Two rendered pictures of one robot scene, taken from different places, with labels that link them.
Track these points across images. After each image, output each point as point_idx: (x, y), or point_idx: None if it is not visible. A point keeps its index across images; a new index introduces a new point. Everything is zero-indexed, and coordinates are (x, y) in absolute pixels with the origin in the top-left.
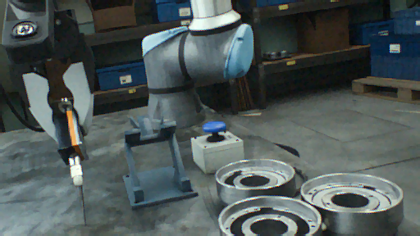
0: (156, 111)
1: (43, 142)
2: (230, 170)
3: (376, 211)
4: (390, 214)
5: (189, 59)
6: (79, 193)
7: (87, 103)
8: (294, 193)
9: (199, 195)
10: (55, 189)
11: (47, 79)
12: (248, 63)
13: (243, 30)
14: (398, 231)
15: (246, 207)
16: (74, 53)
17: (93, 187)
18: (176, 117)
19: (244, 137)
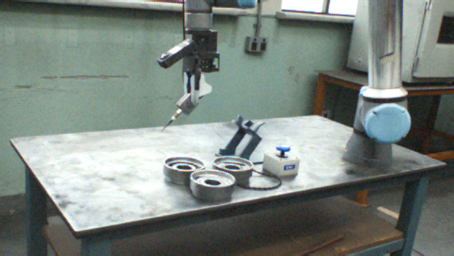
0: (348, 142)
1: (303, 128)
2: (243, 162)
3: (192, 179)
4: (195, 185)
5: (361, 113)
6: (169, 121)
7: (193, 93)
8: None
9: None
10: None
11: (187, 77)
12: (388, 136)
13: (380, 107)
14: (205, 201)
15: (199, 164)
16: (193, 71)
17: (238, 146)
18: (349, 151)
19: (334, 178)
